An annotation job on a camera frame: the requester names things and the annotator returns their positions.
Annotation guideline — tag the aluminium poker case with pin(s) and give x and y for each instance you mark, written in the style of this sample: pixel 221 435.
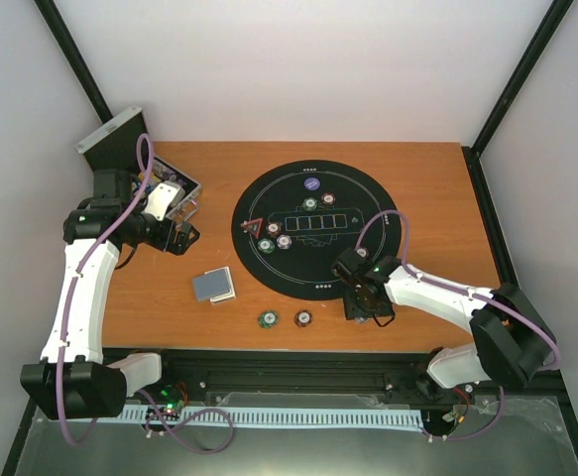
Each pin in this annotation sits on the aluminium poker case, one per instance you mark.
pixel 113 146

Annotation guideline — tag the purple round blind button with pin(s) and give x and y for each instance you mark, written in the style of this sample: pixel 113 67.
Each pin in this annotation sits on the purple round blind button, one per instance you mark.
pixel 312 184

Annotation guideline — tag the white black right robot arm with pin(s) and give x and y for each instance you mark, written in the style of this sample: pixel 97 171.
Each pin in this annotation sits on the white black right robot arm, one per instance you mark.
pixel 511 342

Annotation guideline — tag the red chip top mat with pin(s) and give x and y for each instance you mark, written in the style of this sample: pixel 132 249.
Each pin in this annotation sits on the red chip top mat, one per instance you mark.
pixel 328 198

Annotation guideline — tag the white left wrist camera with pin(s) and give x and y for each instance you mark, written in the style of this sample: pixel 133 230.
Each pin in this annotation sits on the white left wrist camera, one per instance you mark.
pixel 165 195

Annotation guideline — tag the blue chip mat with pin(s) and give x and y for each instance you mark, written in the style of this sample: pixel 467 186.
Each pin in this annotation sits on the blue chip mat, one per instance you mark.
pixel 283 242

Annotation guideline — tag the white playing card box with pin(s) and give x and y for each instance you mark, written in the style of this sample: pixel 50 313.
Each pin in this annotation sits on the white playing card box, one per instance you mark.
pixel 231 289

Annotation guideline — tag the round black poker mat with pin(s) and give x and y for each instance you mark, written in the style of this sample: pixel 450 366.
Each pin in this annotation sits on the round black poker mat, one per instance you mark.
pixel 357 218

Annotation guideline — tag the green chip top mat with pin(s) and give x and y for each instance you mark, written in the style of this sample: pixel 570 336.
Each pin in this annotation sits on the green chip top mat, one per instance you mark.
pixel 310 204

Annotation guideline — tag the green poker chip stack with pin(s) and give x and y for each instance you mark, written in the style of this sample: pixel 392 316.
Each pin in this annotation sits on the green poker chip stack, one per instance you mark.
pixel 268 319

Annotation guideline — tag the light blue cable duct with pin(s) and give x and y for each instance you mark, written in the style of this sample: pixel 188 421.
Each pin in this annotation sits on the light blue cable duct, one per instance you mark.
pixel 282 418

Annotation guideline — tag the red brown poker chip stack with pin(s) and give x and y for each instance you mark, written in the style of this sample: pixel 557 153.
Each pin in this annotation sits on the red brown poker chip stack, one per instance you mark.
pixel 303 318

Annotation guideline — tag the blue playing card deck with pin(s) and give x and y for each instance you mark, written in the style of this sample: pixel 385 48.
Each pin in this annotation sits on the blue playing card deck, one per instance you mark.
pixel 212 284

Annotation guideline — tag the triangular all-in marker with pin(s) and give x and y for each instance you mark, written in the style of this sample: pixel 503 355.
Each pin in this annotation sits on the triangular all-in marker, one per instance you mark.
pixel 253 227

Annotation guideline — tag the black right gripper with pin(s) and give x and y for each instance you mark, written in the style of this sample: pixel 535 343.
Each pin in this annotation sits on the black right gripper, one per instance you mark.
pixel 352 310

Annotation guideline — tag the red chip mat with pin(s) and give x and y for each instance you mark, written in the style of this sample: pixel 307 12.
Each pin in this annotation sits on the red chip mat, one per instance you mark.
pixel 328 198
pixel 274 229

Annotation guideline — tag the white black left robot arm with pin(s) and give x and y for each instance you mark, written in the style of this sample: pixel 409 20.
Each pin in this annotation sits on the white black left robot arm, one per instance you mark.
pixel 72 379

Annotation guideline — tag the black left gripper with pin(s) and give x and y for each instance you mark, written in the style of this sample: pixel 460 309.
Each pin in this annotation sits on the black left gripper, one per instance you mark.
pixel 180 244

